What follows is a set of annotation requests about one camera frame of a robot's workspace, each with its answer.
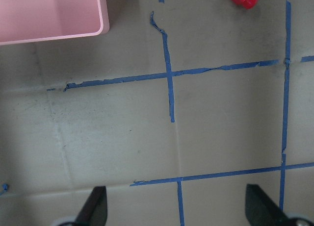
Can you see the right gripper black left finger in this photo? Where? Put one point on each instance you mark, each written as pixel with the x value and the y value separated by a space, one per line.
pixel 94 211

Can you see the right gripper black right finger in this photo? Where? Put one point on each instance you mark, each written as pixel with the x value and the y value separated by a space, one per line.
pixel 261 210

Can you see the pink plastic box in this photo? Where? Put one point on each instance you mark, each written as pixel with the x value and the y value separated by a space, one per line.
pixel 25 21

